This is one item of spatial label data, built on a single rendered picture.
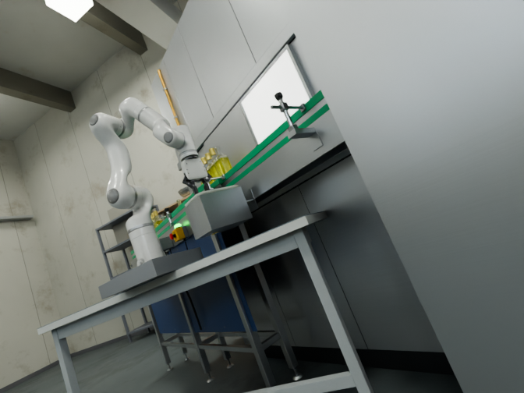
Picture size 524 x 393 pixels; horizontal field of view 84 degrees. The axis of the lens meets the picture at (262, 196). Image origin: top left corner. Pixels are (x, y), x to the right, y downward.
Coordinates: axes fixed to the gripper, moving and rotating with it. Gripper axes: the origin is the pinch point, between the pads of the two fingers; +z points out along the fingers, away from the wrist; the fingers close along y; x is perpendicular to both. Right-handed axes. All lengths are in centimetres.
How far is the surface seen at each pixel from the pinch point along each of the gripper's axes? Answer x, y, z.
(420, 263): 77, -9, 50
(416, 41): 96, -11, 4
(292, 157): 37.9, -23.4, 5.0
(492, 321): 86, -10, 64
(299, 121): 46, -26, -6
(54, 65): -481, -27, -455
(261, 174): 17.2, -22.1, 3.3
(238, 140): -10.8, -38.5, -27.0
